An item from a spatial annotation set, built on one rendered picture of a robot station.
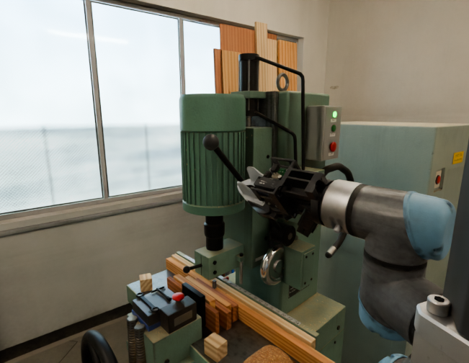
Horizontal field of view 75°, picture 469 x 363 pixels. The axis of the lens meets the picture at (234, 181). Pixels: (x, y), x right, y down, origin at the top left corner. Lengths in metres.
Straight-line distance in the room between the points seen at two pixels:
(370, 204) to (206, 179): 0.45
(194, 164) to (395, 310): 0.54
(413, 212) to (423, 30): 2.69
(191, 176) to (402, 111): 2.44
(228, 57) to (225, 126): 1.71
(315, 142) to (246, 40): 1.80
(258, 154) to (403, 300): 0.56
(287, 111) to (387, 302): 0.60
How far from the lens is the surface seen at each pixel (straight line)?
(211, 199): 0.78
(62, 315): 2.42
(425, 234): 0.41
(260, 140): 0.87
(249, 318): 0.89
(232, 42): 2.56
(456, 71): 2.91
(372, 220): 0.42
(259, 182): 0.51
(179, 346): 0.84
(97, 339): 0.85
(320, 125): 0.93
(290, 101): 0.90
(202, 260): 0.90
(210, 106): 0.75
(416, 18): 3.10
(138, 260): 2.41
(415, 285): 0.44
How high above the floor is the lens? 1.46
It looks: 13 degrees down
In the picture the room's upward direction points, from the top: straight up
